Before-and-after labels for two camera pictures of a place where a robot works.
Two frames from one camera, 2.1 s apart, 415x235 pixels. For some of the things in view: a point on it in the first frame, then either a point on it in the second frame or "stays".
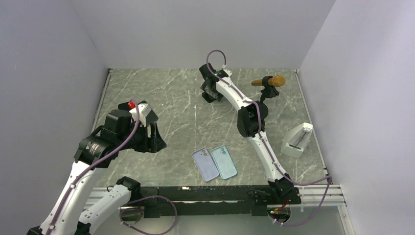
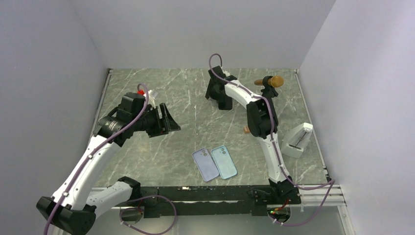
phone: x=205 y=164 stays
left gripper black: x=153 y=144 -> x=170 y=124
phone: x=225 y=165 stays
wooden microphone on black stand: x=269 y=83 stays
